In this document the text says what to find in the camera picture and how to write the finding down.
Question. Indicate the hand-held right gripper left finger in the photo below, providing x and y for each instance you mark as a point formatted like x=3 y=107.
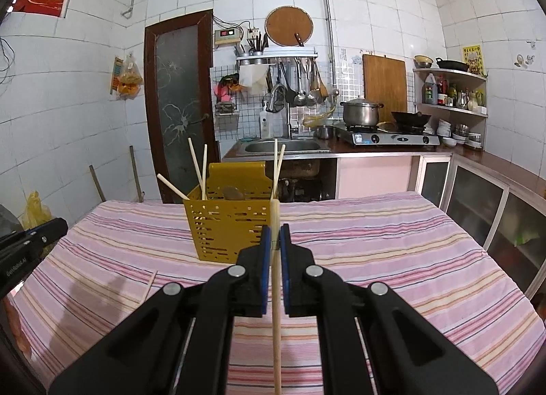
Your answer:
x=265 y=262

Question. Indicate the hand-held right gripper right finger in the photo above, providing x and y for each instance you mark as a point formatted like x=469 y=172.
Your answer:
x=286 y=262

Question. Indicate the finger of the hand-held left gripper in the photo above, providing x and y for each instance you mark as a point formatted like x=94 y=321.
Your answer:
x=51 y=227

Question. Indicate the yellow perforated utensil holder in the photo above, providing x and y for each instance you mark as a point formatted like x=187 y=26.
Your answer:
x=222 y=224

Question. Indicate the pale wooden chopstick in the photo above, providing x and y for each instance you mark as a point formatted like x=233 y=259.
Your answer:
x=195 y=166
x=204 y=171
x=150 y=287
x=276 y=335
x=276 y=151
x=279 y=169
x=172 y=186

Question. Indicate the dark grey spoon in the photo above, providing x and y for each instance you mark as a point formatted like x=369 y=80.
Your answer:
x=232 y=193

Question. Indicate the yellow plastic bag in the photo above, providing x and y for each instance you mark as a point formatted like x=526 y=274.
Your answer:
x=36 y=213

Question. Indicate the brown wooden stick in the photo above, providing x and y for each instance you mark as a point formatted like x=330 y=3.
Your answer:
x=97 y=183

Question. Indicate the pink striped tablecloth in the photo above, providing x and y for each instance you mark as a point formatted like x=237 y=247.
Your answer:
x=384 y=241

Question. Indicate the stainless steel sink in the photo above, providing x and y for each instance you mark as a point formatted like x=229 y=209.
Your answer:
x=281 y=146

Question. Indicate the small steel cup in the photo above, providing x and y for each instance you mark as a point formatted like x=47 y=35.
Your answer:
x=325 y=132

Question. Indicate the white soap bottle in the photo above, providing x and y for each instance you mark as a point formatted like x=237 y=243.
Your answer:
x=265 y=122

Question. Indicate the chrome faucet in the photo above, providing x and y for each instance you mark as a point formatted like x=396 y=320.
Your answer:
x=289 y=117

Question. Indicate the steel gas stove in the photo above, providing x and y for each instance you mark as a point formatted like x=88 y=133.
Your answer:
x=388 y=138

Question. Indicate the steel hanging ladle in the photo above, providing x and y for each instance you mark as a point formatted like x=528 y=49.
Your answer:
x=300 y=98
x=311 y=98

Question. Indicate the small hanging board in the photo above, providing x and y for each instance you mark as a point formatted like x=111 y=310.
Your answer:
x=116 y=75

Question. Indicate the steel pot with lid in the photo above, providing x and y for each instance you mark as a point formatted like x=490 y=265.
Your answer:
x=360 y=113

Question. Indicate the hanging clear plastic bag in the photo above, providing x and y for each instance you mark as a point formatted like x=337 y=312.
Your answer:
x=130 y=79

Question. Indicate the black hanging spatula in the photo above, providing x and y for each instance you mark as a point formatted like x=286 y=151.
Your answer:
x=290 y=94

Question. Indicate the wooden hanging spatula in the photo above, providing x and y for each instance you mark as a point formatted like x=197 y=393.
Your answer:
x=323 y=90

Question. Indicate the white hanging cloth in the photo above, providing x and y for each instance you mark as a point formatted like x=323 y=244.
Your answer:
x=252 y=79

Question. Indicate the brown framed glass door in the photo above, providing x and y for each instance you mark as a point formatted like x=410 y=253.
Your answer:
x=179 y=92

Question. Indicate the black wok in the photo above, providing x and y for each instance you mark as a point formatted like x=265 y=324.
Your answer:
x=410 y=118

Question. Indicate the glass door cabinet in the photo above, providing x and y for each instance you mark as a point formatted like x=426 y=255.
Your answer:
x=482 y=207

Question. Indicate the stack of white bowls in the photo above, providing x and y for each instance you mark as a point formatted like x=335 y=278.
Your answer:
x=444 y=128

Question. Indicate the rectangular wooden cutting board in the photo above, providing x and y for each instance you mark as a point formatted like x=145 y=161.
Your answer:
x=384 y=79

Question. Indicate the steel cutlery cup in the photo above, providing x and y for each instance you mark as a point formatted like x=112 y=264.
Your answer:
x=257 y=50

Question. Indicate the bowls with lids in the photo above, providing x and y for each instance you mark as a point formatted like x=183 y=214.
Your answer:
x=467 y=138

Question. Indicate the large oil bottle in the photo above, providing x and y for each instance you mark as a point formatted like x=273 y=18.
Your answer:
x=430 y=90

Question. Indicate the white corner shelf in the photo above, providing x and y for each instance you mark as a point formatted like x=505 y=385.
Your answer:
x=452 y=110

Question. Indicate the round wooden board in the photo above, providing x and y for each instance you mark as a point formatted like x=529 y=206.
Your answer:
x=288 y=26

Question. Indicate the yellow metal bowl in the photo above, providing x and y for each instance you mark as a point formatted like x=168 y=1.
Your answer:
x=423 y=61

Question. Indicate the white wall utensil rack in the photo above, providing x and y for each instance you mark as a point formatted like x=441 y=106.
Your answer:
x=277 y=55

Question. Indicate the beige wall control box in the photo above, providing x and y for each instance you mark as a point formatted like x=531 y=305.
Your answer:
x=227 y=36

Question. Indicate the metal wall pipe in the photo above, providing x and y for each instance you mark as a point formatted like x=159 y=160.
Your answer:
x=328 y=36

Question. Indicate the yellow wall poster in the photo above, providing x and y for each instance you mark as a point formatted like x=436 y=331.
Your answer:
x=472 y=60

